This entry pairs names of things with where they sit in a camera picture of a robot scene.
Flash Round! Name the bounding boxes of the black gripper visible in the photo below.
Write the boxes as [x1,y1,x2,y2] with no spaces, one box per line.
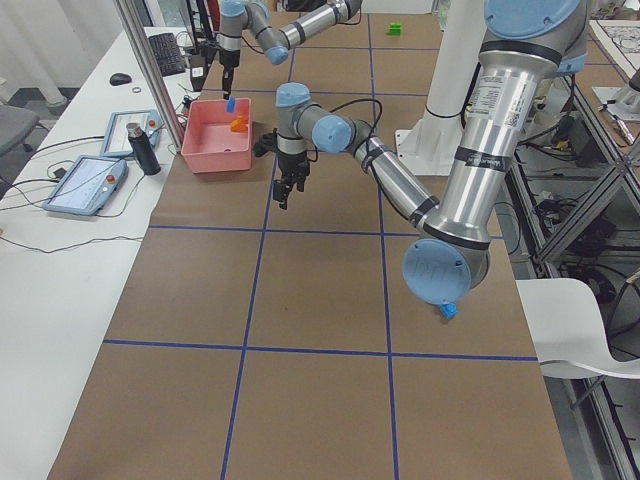
[253,130,310,210]
[218,44,240,99]

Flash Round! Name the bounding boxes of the light blue toy block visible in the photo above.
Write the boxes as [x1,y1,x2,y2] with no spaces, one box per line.
[226,97,236,113]

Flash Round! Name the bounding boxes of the orange toy block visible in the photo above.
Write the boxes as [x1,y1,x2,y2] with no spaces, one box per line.
[229,115,249,133]

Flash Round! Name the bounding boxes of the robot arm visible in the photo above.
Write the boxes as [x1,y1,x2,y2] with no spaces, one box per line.
[253,1,590,308]
[217,0,362,100]

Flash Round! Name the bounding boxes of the brown cardboard box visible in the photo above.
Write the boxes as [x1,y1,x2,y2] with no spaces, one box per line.
[188,54,208,92]

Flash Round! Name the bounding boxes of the pink plastic box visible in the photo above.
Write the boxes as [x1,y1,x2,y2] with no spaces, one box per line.
[181,98,252,174]

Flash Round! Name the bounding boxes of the black keyboard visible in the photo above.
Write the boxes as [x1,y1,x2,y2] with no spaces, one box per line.
[148,33,185,77]

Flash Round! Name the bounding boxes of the black water bottle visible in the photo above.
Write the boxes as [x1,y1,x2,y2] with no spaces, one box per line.
[126,122,161,176]

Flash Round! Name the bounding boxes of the black computer mouse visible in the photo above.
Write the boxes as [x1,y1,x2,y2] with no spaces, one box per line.
[109,72,132,86]

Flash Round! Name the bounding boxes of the far teach pendant tablet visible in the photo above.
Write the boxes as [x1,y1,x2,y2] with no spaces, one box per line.
[99,109,166,159]

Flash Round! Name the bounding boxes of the teach pendant tablet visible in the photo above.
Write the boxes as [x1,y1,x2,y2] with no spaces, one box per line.
[99,109,166,159]
[41,155,129,216]

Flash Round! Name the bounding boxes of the green toy block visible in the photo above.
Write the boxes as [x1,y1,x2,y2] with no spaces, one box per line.
[387,22,403,36]

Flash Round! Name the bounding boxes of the near teach pendant tablet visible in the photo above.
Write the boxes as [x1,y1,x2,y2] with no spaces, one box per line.
[41,155,129,216]

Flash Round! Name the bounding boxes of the grey office chair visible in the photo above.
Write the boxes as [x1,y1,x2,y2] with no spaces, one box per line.
[0,104,40,156]

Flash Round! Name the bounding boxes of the white plastic chair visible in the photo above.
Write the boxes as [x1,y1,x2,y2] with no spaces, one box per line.
[516,278,639,409]

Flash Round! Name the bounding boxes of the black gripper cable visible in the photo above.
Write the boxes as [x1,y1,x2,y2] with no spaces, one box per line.
[329,98,385,151]

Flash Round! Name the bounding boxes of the aluminium frame post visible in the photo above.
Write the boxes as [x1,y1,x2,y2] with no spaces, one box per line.
[114,0,184,152]

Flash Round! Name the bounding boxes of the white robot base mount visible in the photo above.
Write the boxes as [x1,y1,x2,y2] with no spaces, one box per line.
[396,0,475,176]

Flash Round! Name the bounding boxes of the aluminium frame side table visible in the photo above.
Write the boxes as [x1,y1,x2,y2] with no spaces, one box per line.
[498,12,639,479]

